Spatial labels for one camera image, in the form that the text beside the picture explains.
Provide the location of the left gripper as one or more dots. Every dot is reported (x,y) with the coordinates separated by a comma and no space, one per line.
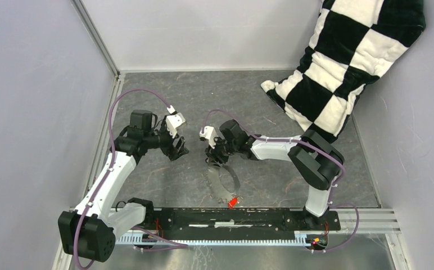
(170,151)

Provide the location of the aluminium frame rail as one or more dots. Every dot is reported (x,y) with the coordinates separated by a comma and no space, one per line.
(343,220)

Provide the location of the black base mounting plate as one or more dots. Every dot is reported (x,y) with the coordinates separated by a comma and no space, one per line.
(237,224)

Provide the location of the white slotted cable duct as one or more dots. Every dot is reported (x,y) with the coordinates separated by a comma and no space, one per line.
(138,238)

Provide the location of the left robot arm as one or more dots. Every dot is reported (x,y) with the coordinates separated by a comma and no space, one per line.
(90,231)

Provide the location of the large metal keyring plate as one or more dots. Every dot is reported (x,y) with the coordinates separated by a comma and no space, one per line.
(214,180)

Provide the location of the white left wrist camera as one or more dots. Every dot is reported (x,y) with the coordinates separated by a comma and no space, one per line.
(174,122)

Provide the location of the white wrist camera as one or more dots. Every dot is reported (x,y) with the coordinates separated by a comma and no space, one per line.
(208,134)
(174,122)

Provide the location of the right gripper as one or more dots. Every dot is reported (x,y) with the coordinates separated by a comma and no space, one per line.
(213,155)

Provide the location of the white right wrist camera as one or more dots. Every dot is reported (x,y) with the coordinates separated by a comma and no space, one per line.
(208,134)

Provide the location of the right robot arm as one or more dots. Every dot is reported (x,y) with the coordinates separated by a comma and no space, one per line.
(317,161)

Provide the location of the black and white checkered blanket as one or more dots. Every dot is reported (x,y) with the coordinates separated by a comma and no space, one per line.
(354,44)

